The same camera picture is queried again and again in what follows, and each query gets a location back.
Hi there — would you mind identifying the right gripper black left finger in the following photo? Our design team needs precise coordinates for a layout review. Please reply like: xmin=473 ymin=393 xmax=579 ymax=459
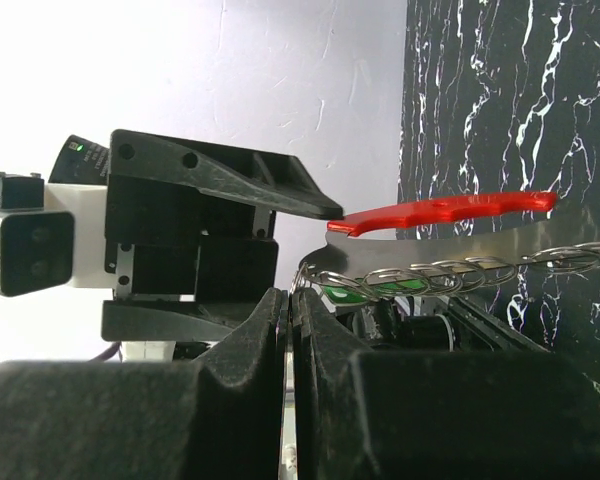
xmin=0 ymin=289 xmax=287 ymax=479

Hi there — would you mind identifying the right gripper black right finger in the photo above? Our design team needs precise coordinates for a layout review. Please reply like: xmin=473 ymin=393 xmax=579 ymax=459
xmin=291 ymin=289 xmax=600 ymax=479

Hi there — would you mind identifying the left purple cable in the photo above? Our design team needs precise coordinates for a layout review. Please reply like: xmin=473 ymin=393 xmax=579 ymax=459
xmin=92 ymin=342 xmax=124 ymax=362

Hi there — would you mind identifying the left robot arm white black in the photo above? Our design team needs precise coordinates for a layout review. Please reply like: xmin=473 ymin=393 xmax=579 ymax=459
xmin=47 ymin=129 xmax=343 ymax=342

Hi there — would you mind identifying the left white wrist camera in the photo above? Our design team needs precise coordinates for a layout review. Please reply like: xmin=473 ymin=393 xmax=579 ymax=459
xmin=0 ymin=172 xmax=114 ymax=297

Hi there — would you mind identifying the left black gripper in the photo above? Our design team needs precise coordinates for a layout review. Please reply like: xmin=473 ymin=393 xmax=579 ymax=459
xmin=101 ymin=129 xmax=344 ymax=342

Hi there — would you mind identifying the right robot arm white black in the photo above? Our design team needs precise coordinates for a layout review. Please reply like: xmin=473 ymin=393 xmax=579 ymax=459
xmin=0 ymin=289 xmax=600 ymax=479

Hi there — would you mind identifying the silver split key ring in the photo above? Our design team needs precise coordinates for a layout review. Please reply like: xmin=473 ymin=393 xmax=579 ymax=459
xmin=289 ymin=242 xmax=600 ymax=301

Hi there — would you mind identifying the green key tag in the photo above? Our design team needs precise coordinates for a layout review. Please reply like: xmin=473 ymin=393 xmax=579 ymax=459
xmin=321 ymin=279 xmax=430 ymax=306

